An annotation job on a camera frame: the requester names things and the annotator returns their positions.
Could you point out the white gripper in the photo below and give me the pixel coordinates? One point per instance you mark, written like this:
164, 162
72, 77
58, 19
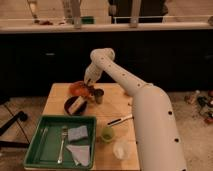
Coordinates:
92, 75

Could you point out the clear plastic cup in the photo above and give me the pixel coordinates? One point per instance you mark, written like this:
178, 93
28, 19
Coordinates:
121, 150

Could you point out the green cup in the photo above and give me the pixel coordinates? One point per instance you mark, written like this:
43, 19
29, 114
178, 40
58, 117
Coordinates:
107, 134

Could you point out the black handled knife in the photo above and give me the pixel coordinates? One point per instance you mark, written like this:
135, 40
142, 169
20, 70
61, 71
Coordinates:
120, 120

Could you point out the red bowl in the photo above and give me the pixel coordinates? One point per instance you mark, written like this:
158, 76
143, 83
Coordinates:
79, 88

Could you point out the clutter pile right floor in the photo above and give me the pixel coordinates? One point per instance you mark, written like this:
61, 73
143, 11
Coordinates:
204, 103

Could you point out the wooden table board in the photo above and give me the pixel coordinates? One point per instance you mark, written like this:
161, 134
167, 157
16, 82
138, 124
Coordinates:
116, 104

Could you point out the green plastic tray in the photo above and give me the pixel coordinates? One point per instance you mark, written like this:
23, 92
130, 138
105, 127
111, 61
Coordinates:
43, 151

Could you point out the beige sponge block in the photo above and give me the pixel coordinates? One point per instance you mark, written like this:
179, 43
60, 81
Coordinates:
78, 103

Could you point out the silver fork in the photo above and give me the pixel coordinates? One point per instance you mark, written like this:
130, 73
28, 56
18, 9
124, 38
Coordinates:
64, 134

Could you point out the black stand left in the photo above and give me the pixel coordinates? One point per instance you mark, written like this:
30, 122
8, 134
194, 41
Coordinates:
15, 122

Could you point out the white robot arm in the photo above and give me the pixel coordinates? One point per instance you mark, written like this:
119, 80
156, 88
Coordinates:
158, 141

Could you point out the dark metal cup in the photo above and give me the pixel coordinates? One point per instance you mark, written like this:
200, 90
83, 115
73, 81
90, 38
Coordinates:
98, 94

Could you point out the grey cloth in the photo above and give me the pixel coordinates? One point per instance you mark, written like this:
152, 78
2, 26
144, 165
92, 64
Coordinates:
80, 154

